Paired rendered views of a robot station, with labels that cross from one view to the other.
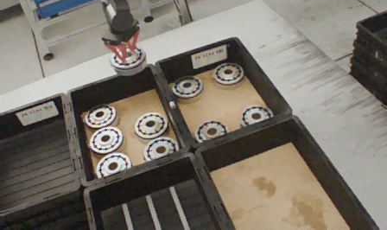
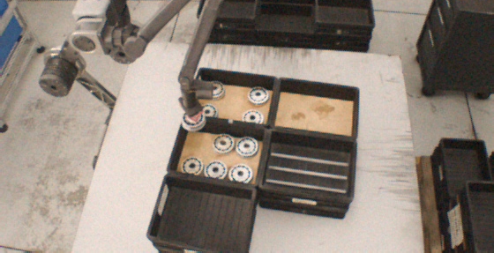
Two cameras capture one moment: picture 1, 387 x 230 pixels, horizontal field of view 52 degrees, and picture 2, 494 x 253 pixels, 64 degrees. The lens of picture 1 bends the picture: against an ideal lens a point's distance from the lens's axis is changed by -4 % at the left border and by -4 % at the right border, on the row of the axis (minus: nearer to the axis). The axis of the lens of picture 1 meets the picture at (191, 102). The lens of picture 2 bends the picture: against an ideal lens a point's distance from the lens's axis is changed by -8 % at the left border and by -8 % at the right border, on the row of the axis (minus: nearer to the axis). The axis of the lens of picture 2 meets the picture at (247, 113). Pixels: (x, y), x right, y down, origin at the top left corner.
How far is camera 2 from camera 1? 1.32 m
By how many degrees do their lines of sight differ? 42
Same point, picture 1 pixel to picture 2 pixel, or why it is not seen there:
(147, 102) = (197, 139)
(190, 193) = (279, 148)
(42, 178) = (213, 219)
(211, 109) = (230, 112)
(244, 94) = (233, 92)
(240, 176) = (285, 122)
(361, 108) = (268, 55)
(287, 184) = (303, 107)
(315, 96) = (244, 68)
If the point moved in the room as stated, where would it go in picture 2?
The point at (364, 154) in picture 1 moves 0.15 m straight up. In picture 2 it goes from (295, 73) to (297, 55)
